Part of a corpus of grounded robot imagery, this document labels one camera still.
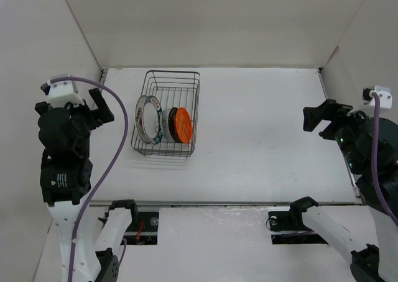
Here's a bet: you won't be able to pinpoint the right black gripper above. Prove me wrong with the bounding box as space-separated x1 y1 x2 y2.
303 97 378 173

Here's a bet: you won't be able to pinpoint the white plate red characters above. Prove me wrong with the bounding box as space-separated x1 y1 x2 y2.
135 95 149 144

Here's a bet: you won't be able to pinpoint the white plate green rim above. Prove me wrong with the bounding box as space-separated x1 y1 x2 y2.
142 96 163 145

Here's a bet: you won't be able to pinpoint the clear glass plate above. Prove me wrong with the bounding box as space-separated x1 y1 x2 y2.
161 108 172 142

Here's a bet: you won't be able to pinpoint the orange plate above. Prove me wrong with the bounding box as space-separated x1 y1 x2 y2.
175 107 192 143

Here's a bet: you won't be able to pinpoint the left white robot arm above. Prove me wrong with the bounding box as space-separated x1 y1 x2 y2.
35 88 139 281

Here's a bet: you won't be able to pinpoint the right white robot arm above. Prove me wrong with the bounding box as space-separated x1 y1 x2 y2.
287 99 397 281

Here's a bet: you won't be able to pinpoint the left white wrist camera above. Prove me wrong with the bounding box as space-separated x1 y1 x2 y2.
40 74 85 107

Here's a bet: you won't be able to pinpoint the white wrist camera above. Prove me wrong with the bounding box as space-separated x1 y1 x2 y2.
40 74 85 107
347 85 394 117

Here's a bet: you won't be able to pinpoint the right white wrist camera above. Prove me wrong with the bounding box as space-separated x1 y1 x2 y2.
347 85 394 117

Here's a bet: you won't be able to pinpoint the grey wire dish rack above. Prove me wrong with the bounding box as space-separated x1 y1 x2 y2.
131 70 200 158

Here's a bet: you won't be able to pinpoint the aluminium rail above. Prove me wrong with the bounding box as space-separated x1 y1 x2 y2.
88 200 363 207

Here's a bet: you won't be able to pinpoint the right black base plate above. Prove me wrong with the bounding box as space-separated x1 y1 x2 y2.
266 211 327 245

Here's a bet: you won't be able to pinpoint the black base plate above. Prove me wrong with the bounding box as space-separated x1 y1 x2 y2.
266 211 327 245
124 210 159 245

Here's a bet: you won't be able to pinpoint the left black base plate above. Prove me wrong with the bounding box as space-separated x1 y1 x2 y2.
124 210 159 245

